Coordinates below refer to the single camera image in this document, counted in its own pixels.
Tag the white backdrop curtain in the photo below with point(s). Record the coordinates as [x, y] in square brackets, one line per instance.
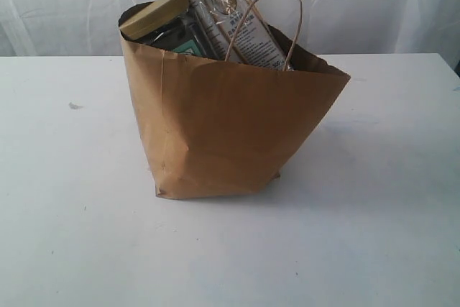
[89, 27]

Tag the white paper scrap on table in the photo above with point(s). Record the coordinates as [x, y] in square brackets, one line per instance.
[75, 106]

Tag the nut jar with yellow lid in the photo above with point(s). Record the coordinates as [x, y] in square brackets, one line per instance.
[168, 25]

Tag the dark noodle packet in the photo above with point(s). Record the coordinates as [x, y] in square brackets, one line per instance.
[240, 35]

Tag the large brown paper bag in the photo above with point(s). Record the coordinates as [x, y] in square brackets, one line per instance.
[215, 128]

